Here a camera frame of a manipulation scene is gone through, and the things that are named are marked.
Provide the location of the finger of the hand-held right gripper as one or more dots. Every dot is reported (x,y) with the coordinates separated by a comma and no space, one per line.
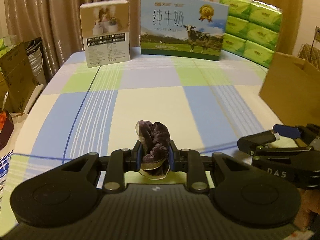
(287,131)
(255,142)

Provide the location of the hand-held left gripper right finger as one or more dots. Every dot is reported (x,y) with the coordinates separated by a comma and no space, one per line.
(172,157)

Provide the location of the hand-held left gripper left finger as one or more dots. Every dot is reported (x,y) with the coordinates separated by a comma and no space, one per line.
(138,156)

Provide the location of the person's right hand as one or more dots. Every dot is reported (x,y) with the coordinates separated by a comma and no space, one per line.
(311,201)

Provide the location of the plaid tablecloth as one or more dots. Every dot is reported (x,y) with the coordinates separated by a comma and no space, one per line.
(150,105)

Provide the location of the quilted chair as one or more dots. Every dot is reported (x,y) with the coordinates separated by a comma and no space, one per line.
(310,55)

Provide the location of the stack of green tissue packs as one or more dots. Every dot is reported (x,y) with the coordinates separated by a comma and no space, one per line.
(250,27)

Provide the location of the white panel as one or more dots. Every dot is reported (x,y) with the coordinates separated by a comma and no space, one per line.
(33,100)

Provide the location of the beige humidifier box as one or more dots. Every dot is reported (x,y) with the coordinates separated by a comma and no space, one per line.
(107,32)

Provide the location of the blue milk gift box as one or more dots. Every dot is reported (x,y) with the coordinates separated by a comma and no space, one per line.
(180,25)

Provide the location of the dark brown tray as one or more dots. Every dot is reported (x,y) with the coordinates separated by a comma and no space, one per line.
(7,132)

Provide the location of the flat blue milk carton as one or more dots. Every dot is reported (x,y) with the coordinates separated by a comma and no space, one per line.
(5,167)

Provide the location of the stack of white bowls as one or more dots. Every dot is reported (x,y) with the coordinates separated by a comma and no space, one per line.
(36,60)

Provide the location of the orange plastic object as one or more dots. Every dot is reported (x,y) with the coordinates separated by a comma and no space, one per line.
(2,120)

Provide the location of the metal spoon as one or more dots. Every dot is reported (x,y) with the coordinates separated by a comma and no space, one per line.
(4,102)

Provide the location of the tall brown cardboard box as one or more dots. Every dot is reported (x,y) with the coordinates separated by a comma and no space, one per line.
(17,77)

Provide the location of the brown curtain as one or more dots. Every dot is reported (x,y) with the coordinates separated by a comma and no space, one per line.
(50,10)

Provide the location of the green tissue pack bundle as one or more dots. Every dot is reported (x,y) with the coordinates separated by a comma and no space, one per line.
(7,43)

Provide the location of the wall socket plate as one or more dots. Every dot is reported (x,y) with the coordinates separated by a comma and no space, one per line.
(317,34)

